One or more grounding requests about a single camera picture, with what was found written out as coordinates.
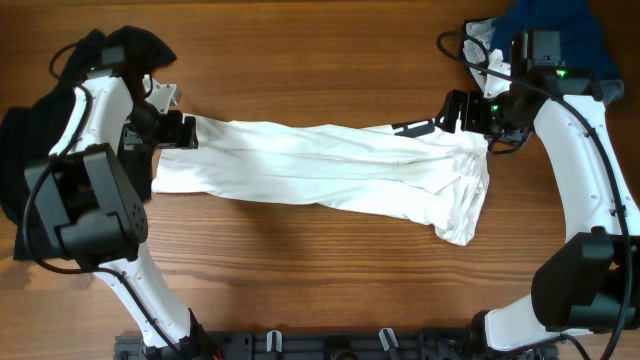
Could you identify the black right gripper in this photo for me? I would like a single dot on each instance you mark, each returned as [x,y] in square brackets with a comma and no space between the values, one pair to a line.
[473,119]

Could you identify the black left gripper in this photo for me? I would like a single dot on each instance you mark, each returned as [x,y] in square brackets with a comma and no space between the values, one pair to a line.
[173,138]

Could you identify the white t-shirt with black print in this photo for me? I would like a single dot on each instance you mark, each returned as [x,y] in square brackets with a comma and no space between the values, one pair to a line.
[414,172]

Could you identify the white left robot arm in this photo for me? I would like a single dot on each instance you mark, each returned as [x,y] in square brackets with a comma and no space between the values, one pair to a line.
[83,207]

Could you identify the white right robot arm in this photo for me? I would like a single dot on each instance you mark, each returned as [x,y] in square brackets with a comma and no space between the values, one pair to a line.
[591,284]

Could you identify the light grey garment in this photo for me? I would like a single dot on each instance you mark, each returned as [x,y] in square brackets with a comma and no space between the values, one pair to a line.
[483,31]

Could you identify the black garment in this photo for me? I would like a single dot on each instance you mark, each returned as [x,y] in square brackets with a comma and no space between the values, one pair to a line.
[28,133]

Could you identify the blue garment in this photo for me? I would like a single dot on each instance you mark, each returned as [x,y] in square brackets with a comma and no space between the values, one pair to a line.
[581,36]

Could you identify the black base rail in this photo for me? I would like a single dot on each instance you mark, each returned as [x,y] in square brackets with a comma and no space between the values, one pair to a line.
[430,344]

